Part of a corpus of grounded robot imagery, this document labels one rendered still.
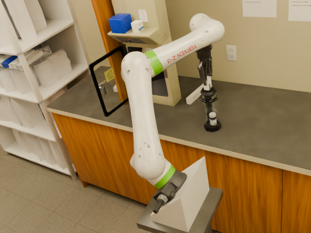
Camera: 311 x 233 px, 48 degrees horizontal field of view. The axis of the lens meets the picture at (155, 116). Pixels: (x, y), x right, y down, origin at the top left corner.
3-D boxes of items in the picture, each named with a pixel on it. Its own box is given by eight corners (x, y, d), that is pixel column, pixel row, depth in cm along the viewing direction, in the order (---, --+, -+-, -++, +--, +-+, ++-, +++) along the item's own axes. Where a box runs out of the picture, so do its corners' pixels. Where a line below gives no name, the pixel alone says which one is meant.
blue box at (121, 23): (121, 27, 223) (117, 13, 218) (133, 27, 218) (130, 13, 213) (111, 33, 217) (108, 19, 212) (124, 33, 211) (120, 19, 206)
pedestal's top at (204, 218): (200, 248, 151) (199, 242, 149) (138, 228, 166) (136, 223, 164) (223, 194, 173) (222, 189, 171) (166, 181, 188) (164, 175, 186)
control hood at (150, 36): (121, 40, 231) (117, 26, 225) (162, 43, 214) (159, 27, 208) (110, 47, 224) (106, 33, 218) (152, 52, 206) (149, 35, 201)
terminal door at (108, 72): (135, 95, 252) (122, 44, 230) (105, 118, 235) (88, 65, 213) (134, 95, 253) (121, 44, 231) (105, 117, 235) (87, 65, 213)
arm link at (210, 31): (148, 46, 164) (156, 66, 171) (157, 54, 155) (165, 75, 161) (214, 13, 169) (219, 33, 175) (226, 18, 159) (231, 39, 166)
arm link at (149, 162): (137, 184, 136) (118, 49, 138) (134, 178, 152) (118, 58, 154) (170, 179, 137) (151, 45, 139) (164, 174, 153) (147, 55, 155)
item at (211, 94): (205, 89, 206) (203, 79, 202) (219, 91, 201) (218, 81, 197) (197, 97, 200) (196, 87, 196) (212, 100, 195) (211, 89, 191)
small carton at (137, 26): (138, 29, 214) (135, 19, 210) (144, 29, 211) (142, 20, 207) (133, 32, 211) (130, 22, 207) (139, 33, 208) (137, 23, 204)
